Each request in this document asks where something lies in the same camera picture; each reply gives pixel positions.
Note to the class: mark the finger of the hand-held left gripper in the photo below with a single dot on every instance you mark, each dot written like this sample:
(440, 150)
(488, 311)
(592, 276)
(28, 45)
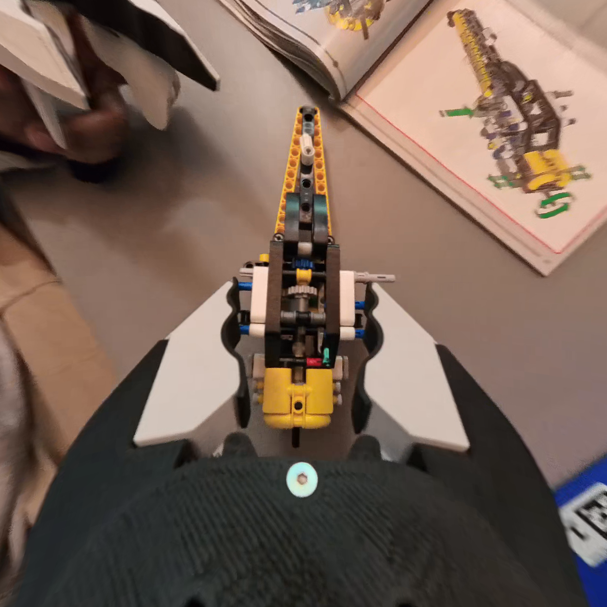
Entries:
(42, 57)
(147, 71)

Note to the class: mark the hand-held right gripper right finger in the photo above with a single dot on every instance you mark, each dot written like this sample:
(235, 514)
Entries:
(412, 384)

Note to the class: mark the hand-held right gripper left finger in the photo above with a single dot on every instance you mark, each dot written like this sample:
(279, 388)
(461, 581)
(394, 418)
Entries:
(189, 389)

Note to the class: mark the yellow black lego crane model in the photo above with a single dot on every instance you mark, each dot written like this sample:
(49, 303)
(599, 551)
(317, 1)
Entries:
(296, 393)

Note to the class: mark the open lego instruction booklet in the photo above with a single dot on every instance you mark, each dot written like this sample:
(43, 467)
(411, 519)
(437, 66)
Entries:
(427, 118)

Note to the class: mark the person's left hand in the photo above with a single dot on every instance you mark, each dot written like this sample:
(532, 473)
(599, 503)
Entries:
(90, 133)

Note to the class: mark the beige pants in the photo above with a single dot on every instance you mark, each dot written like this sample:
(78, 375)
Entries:
(52, 332)

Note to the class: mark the blue cardboard box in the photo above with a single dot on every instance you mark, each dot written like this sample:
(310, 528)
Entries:
(569, 493)

